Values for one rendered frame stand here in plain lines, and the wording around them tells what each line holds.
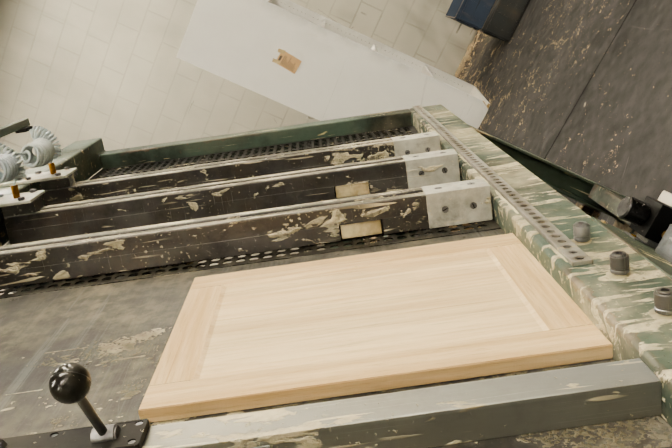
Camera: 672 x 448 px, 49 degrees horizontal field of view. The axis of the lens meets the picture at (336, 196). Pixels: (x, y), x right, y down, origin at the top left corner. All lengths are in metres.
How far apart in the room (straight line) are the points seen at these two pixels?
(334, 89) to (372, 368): 4.12
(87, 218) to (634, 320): 1.28
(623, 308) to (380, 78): 4.10
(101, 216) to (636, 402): 1.31
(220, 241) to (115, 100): 5.32
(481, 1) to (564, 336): 4.47
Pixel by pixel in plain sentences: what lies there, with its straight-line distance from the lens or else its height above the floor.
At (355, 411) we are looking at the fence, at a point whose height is 1.16.
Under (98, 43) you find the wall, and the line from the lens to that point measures 6.65.
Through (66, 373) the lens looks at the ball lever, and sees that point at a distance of 0.73.
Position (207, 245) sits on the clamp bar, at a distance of 1.44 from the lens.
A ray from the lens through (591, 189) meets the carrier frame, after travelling 2.81.
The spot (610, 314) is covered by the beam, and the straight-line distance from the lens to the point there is 0.94.
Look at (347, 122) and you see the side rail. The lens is 2.56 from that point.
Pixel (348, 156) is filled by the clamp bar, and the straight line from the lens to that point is 1.96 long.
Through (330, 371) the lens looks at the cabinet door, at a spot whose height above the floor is 1.17.
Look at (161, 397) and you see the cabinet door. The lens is 0.94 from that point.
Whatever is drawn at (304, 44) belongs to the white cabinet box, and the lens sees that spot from 4.91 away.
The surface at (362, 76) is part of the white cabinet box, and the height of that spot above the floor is 0.87.
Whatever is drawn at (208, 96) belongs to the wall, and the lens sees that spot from 6.50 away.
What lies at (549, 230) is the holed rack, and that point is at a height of 0.88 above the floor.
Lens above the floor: 1.37
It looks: 8 degrees down
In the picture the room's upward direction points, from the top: 67 degrees counter-clockwise
